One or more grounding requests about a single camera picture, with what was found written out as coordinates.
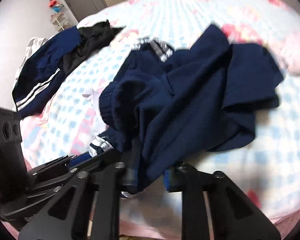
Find navy striped shorts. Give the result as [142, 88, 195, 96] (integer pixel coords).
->
[99, 25, 283, 194]

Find blue checkered cartoon blanket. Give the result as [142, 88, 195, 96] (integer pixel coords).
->
[12, 0, 300, 239]

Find navy striped jacket pile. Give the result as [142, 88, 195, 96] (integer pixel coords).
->
[12, 27, 82, 119]

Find white garment at bedside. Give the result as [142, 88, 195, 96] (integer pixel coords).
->
[14, 37, 49, 82]

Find black garment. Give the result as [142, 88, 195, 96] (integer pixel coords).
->
[61, 20, 125, 77]

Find folded pink cartoon garment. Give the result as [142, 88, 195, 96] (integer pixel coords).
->
[280, 43, 300, 75]

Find colourful toy on shelf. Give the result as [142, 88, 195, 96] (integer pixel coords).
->
[49, 0, 64, 12]

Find white wire shelf rack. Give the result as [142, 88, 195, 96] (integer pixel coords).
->
[50, 12, 72, 32]

